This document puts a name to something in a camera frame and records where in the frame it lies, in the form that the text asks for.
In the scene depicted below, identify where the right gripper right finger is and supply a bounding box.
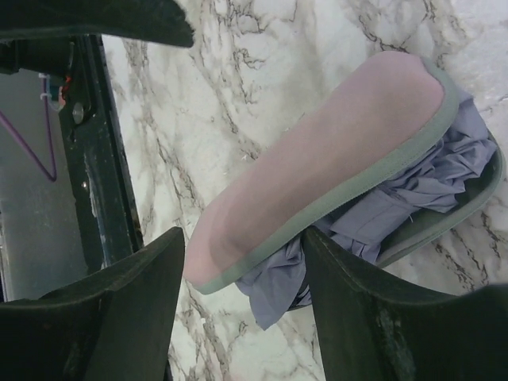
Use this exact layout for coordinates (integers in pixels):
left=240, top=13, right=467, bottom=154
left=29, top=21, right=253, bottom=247
left=302, top=228, right=507, bottom=381

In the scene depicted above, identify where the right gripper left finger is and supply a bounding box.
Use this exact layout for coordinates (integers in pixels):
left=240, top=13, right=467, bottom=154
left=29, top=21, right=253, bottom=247
left=1, top=227, right=184, bottom=380

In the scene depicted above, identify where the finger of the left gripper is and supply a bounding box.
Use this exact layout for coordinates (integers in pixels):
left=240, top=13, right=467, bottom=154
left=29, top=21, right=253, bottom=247
left=1, top=0, right=194, bottom=48

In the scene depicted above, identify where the lavender umbrella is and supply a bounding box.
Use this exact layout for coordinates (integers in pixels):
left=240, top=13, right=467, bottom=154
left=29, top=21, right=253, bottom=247
left=236, top=90, right=497, bottom=329

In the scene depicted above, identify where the pink zippered umbrella case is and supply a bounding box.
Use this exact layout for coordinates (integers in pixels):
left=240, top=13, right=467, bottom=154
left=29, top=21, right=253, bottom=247
left=186, top=51, right=506, bottom=297

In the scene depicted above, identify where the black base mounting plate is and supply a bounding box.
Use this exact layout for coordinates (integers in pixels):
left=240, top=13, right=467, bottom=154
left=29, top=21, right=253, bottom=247
left=1, top=35, right=143, bottom=267

